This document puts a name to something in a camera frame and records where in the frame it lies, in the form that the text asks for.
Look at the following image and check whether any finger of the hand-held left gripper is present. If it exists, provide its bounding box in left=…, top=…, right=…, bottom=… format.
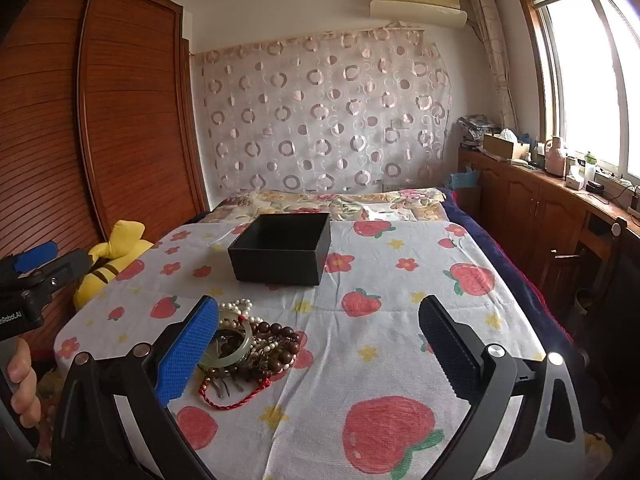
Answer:
left=0, top=241, right=59, bottom=276
left=30, top=249, right=94, bottom=306

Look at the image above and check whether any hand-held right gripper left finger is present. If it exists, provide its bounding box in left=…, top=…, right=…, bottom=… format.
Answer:
left=50, top=295, right=221, bottom=480

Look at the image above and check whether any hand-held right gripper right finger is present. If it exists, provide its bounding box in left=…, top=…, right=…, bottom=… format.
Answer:
left=418, top=294, right=587, bottom=480

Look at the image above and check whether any green jade bangle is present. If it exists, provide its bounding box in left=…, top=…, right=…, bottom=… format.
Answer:
left=200, top=317, right=254, bottom=369

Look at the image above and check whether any red cord bracelet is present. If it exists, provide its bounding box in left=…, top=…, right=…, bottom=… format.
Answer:
left=198, top=369, right=274, bottom=411

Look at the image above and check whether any white pearl bracelet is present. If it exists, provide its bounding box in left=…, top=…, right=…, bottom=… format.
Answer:
left=217, top=298, right=263, bottom=324

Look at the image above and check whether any cream bead bracelet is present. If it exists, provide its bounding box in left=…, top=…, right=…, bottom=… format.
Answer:
left=240, top=336, right=301, bottom=374

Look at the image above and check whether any brown wooden bead bracelet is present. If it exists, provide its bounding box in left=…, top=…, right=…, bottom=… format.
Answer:
left=252, top=321, right=307, bottom=377

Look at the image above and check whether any black box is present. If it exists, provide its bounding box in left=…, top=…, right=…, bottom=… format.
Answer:
left=228, top=212, right=332, bottom=287

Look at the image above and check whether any person's left hand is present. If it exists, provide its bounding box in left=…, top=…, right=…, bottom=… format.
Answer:
left=7, top=337, right=43, bottom=429

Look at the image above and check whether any yellow plush toy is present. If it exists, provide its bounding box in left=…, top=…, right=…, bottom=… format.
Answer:
left=73, top=219, right=154, bottom=310

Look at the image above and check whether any strawberry print blanket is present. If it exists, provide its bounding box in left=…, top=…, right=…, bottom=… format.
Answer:
left=52, top=219, right=549, bottom=480

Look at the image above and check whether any dark blue blanket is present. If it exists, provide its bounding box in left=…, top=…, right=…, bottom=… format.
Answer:
left=440, top=187, right=576, bottom=361

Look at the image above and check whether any brown wooden wardrobe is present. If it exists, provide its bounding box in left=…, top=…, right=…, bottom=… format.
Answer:
left=0, top=0, right=210, bottom=361

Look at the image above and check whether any wooden side cabinet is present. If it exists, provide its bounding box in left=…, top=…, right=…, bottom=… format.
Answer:
left=457, top=146, right=640, bottom=323

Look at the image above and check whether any dark chair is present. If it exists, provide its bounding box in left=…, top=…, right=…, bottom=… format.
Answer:
left=540, top=217, right=640, bottom=443

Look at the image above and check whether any blue paper item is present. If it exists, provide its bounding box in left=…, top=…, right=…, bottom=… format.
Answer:
left=449, top=170, right=482, bottom=190

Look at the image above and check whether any cardboard box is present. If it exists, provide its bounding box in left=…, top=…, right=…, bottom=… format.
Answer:
left=482, top=132, right=531, bottom=162

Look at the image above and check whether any pink jug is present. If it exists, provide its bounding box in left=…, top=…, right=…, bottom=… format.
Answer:
left=544, top=136, right=569, bottom=177

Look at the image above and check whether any stack of printed cloth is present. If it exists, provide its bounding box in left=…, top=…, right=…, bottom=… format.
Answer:
left=457, top=115, right=502, bottom=149

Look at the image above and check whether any circle pattern sheer curtain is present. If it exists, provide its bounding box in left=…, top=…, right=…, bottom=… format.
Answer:
left=192, top=24, right=454, bottom=197

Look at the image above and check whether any beige window curtain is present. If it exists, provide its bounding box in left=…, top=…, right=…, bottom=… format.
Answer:
left=467, top=0, right=519, bottom=134

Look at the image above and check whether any window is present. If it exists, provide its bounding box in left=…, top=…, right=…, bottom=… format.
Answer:
left=517, top=0, right=640, bottom=187

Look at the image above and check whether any wall air conditioner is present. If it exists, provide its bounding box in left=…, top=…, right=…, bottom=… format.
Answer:
left=370, top=0, right=469, bottom=29

